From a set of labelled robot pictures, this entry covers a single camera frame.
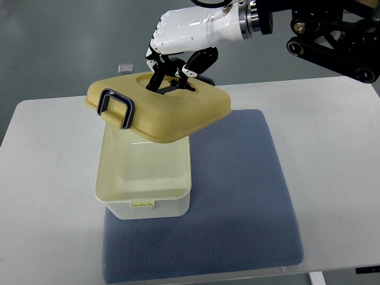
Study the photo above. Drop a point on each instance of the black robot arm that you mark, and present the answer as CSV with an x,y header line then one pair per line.
x,y
342,36

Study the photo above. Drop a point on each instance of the black table edge bracket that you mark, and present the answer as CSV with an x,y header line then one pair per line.
x,y
368,270

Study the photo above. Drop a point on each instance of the white table leg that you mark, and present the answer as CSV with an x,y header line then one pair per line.
x,y
317,278

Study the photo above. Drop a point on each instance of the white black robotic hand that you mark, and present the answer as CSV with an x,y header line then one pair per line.
x,y
184,43

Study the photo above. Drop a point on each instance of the yellow box lid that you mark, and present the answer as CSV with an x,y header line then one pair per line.
x,y
164,116

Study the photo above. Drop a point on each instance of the white storage box base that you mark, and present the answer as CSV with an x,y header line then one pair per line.
x,y
140,179

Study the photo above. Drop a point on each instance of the blue grey cushion mat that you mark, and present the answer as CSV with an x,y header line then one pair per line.
x,y
240,214

